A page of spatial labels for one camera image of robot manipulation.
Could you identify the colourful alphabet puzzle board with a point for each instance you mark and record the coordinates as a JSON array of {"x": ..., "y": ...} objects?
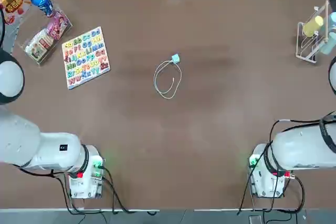
[{"x": 85, "y": 57}]

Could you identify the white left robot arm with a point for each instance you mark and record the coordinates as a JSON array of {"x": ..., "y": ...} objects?
[{"x": 52, "y": 148}]

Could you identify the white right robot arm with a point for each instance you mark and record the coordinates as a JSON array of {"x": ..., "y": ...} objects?
[{"x": 296, "y": 148}]

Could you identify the clear acrylic cup rack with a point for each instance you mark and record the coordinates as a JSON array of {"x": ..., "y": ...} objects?
[{"x": 302, "y": 48}]

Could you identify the pale blue charger adapter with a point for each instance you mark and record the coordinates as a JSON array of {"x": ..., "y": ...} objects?
[{"x": 175, "y": 58}]

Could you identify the red snack bag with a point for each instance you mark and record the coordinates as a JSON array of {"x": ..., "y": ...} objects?
[{"x": 13, "y": 5}]

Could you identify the teal cup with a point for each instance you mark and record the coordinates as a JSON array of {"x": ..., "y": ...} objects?
[{"x": 329, "y": 44}]

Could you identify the clear acrylic shelf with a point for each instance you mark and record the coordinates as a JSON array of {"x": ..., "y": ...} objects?
[{"x": 65, "y": 26}]

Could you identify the pale blue cup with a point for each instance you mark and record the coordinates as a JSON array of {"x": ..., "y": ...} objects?
[{"x": 333, "y": 19}]

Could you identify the pink snack packet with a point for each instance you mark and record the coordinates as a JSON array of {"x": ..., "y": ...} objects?
[{"x": 55, "y": 27}]

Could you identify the yellow cup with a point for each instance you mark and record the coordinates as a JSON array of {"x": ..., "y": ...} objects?
[{"x": 312, "y": 26}]

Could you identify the blue candy bottle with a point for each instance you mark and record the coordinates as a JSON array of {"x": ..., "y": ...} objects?
[{"x": 42, "y": 2}]

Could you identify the white snack packet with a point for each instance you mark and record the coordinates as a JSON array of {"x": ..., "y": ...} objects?
[{"x": 39, "y": 45}]

